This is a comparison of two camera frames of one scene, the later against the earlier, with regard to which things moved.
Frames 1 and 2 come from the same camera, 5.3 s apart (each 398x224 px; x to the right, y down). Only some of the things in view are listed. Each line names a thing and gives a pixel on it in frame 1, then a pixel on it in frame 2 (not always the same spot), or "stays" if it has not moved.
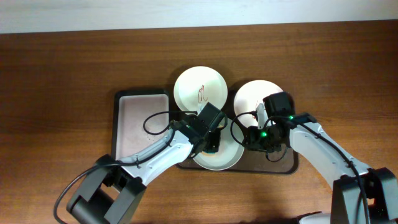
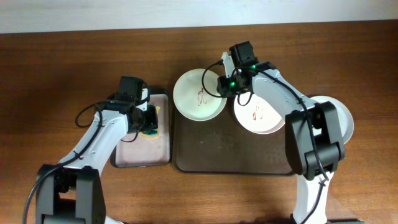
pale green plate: (229, 154) to (346, 123)
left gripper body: (214, 139) to (148, 121)
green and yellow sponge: (210, 154) to (152, 134)
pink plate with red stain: (249, 96) stays
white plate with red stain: (197, 86) stays
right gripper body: (261, 139) to (231, 86)
